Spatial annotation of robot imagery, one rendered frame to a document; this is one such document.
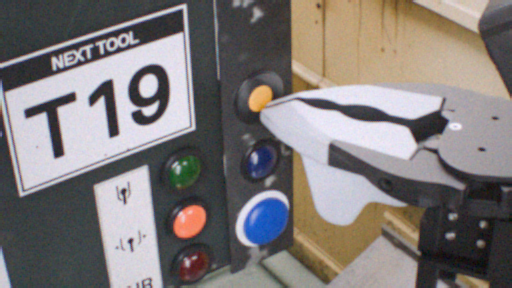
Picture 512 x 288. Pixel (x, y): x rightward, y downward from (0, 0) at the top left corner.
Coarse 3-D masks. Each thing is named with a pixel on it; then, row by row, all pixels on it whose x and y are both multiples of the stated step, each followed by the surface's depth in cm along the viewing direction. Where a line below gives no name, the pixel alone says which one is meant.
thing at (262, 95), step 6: (258, 90) 48; (264, 90) 48; (270, 90) 49; (252, 96) 48; (258, 96) 48; (264, 96) 49; (270, 96) 49; (252, 102) 48; (258, 102) 49; (264, 102) 49; (252, 108) 48; (258, 108) 49
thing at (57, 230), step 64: (0, 0) 38; (64, 0) 40; (128, 0) 42; (192, 0) 44; (192, 64) 45; (0, 128) 41; (0, 192) 42; (64, 192) 44; (192, 192) 49; (64, 256) 46
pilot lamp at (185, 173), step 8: (184, 160) 47; (192, 160) 47; (176, 168) 47; (184, 168) 47; (192, 168) 48; (200, 168) 48; (176, 176) 47; (184, 176) 47; (192, 176) 48; (176, 184) 48; (184, 184) 48; (192, 184) 48
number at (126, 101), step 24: (168, 48) 44; (96, 72) 42; (120, 72) 43; (144, 72) 44; (168, 72) 45; (96, 96) 43; (120, 96) 44; (144, 96) 44; (168, 96) 45; (96, 120) 43; (120, 120) 44; (144, 120) 45; (168, 120) 46; (96, 144) 44; (120, 144) 45
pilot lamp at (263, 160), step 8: (256, 152) 50; (264, 152) 50; (272, 152) 51; (256, 160) 50; (264, 160) 50; (272, 160) 51; (248, 168) 50; (256, 168) 50; (264, 168) 51; (272, 168) 51; (256, 176) 51; (264, 176) 51
